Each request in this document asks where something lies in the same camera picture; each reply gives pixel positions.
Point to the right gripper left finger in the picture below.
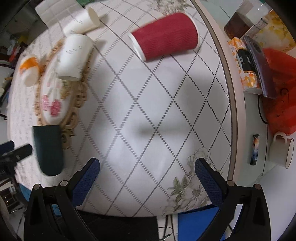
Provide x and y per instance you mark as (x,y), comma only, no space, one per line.
(51,212)

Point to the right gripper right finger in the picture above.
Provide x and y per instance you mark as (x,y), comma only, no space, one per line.
(253,222)

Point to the dark green cup yellow inside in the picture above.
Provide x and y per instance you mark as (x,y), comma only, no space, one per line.
(48,147)

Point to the orange and white cup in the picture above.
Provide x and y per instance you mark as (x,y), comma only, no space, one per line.
(29,70)

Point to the white paper cup with calligraphy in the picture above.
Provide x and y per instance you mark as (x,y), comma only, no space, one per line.
(73,57)

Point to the white paper cup lying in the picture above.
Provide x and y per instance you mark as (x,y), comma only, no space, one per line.
(84,22)

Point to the red corrugated paper cup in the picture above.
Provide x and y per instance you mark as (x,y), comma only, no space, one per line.
(168,35)

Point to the white enamel mug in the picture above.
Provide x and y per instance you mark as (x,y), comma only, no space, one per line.
(281,150)

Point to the orange plastic bag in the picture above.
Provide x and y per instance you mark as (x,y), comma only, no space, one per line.
(280,112)

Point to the orange floral tissue box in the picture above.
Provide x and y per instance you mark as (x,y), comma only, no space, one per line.
(250,82)

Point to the black pouch on tissue box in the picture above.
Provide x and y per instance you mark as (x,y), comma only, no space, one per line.
(245,61)

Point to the brown jar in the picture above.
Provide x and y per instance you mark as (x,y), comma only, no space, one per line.
(237,26)

